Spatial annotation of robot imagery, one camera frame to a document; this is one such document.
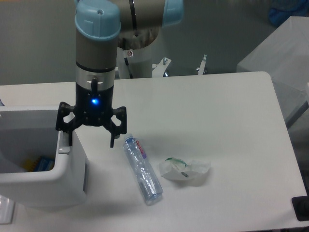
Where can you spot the white clamp bracket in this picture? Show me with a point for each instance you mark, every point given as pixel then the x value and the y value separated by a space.
pixel 161 69
pixel 202 69

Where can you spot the white middle clamp bracket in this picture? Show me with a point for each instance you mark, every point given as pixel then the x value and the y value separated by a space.
pixel 161 69

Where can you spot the white right clamp bracket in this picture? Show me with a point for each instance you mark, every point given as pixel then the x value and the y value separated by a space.
pixel 202 69

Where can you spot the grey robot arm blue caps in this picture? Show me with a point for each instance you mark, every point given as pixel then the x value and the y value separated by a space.
pixel 100 28

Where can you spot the clear crushed plastic water bottle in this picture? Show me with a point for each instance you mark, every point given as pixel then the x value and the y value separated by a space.
pixel 146 178

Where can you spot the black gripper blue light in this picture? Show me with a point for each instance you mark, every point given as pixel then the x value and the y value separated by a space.
pixel 94 106

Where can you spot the black device at table edge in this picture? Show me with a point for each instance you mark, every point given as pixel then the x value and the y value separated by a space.
pixel 301 207

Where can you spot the white covered side table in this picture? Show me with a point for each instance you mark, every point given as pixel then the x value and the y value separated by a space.
pixel 284 55

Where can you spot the blue plastic bag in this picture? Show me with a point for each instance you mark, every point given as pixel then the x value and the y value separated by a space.
pixel 276 16

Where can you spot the white push-button trash can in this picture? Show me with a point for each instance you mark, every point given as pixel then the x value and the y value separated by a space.
pixel 28 132

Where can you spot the blue yellow item in bin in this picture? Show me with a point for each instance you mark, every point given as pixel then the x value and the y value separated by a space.
pixel 41 164

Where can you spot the crumpled white plastic wrapper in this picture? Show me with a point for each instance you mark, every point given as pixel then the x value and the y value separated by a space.
pixel 178 170

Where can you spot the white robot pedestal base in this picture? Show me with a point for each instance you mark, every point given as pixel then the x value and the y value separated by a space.
pixel 134 53

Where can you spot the clear plastic box lower left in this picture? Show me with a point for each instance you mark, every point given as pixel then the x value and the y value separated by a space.
pixel 6 210

